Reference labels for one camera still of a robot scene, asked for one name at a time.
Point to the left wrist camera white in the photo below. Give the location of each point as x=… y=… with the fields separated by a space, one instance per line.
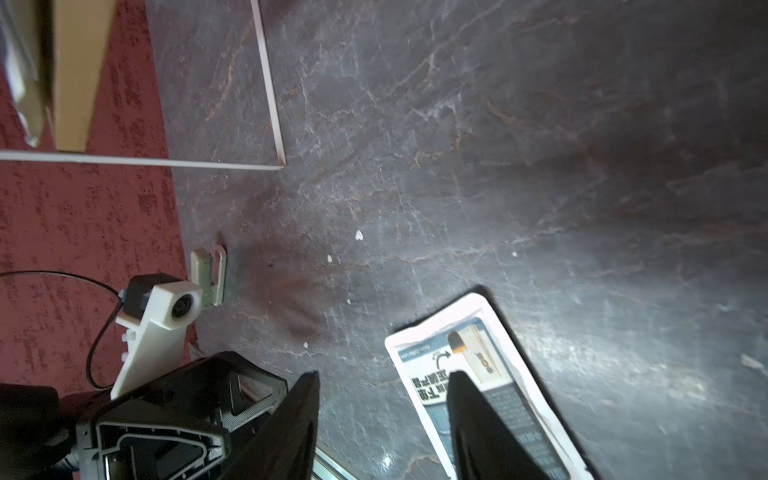
x=157 y=311

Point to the grey-blue coffee bag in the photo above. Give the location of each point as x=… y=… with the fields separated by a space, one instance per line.
x=468 y=336

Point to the wooden two-tier shelf white frame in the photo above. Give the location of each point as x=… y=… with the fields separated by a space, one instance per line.
x=81 y=77

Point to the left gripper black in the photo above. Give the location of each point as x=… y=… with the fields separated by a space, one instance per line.
x=187 y=424

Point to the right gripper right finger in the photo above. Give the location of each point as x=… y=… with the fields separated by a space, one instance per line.
x=483 y=447

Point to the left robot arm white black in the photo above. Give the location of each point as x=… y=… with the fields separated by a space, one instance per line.
x=33 y=434

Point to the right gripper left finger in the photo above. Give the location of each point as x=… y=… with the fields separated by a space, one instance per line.
x=284 y=448

